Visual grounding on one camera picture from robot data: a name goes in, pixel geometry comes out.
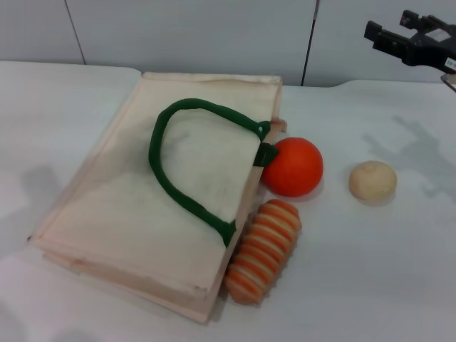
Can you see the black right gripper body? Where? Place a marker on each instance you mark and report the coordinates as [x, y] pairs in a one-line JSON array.
[[431, 50]]

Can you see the orange fruit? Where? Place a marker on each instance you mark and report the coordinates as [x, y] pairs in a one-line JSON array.
[[294, 167]]

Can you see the small beige round bun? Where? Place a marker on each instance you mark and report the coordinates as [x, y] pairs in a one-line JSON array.
[[372, 180]]

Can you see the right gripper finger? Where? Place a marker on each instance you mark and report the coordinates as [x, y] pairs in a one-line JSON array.
[[418, 21], [386, 41]]

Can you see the orange striped bread loaf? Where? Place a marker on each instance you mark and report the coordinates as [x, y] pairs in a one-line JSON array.
[[263, 249]]

